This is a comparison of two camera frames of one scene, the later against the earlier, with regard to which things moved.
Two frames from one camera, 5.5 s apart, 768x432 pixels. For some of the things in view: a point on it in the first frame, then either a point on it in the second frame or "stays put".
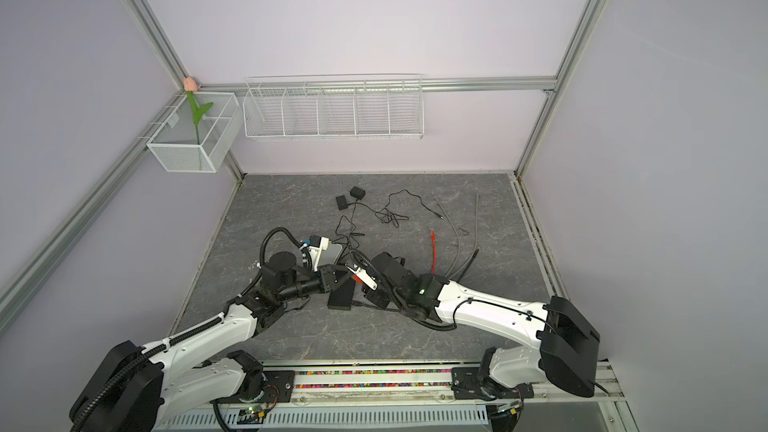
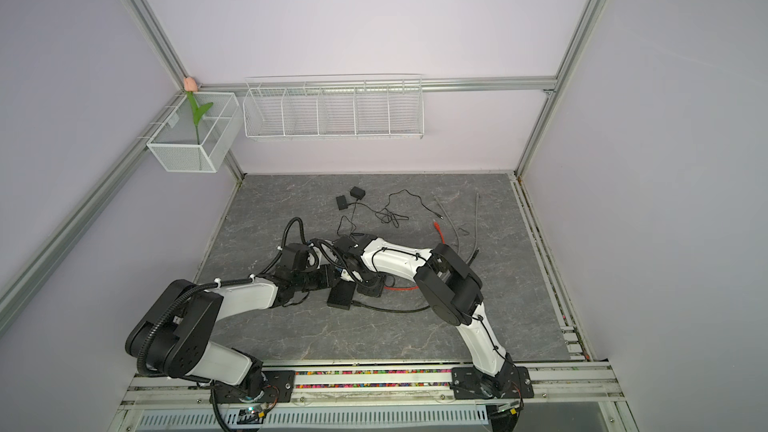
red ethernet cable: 433,242 -> 417,287
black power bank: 341,297 stays put
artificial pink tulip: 190,86 stays put
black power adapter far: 357,192 stays put
